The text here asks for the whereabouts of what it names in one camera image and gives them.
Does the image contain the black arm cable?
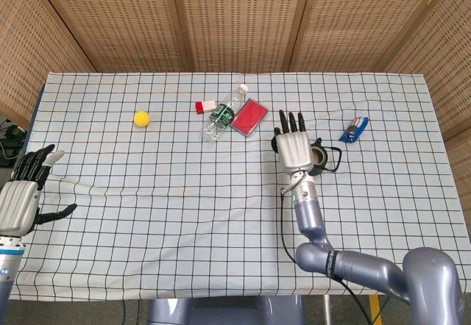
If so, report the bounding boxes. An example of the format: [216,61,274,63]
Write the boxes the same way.
[279,187,373,325]

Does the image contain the black printed arm strap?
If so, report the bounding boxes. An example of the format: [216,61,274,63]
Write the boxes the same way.
[323,250,339,279]

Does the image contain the checkered light blue tablecloth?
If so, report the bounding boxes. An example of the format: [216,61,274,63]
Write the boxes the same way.
[9,71,471,300]

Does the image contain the blue snack packet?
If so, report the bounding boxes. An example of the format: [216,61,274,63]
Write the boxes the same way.
[339,116,370,144]

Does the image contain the red and white small box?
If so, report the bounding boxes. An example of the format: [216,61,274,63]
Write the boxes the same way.
[195,100,217,115]

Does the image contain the woven wooden folding screen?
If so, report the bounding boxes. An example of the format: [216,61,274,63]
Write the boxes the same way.
[0,0,471,241]

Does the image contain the red ink pad case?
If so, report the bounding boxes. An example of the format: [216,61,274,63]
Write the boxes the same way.
[230,98,269,139]

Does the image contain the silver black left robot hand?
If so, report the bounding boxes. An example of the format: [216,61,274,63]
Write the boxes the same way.
[0,143,78,238]

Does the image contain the grey robot torso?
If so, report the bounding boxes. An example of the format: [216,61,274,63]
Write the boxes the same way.
[146,295,306,325]

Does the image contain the black device with cables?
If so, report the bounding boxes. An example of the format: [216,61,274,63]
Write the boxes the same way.
[0,118,29,168]

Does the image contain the clear plastic water bottle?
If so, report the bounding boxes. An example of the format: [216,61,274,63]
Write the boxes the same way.
[201,84,249,143]

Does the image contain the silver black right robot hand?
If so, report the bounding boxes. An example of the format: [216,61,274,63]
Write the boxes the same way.
[274,110,314,174]

